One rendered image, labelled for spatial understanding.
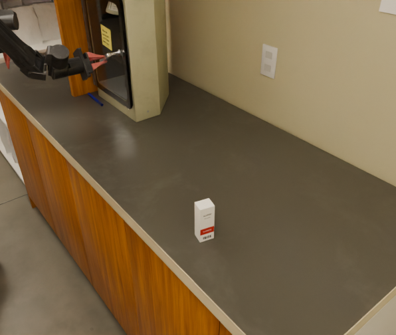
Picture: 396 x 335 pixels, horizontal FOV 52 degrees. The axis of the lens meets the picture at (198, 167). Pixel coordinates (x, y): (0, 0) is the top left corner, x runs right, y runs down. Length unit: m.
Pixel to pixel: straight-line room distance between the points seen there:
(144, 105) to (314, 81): 0.63
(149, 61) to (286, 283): 0.93
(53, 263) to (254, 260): 1.57
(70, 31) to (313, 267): 1.29
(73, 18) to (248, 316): 1.32
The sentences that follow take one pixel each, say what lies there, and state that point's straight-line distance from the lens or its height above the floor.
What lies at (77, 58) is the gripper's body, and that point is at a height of 1.20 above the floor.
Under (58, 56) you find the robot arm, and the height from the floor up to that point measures 1.24.
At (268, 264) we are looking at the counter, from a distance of 1.00.
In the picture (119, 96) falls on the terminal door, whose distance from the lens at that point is 1.61.
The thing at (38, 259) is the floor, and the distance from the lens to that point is 2.44.
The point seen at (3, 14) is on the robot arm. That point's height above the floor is 1.30.
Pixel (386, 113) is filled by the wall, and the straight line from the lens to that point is 1.32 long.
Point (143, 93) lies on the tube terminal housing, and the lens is 1.55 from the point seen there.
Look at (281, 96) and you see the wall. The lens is 1.55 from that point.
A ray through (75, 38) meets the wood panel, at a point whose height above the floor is 1.18.
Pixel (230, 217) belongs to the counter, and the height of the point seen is 0.94.
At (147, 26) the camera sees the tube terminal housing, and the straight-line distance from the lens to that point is 1.49.
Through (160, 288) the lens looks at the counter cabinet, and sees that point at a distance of 1.25.
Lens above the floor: 1.66
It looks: 34 degrees down
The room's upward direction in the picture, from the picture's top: straight up
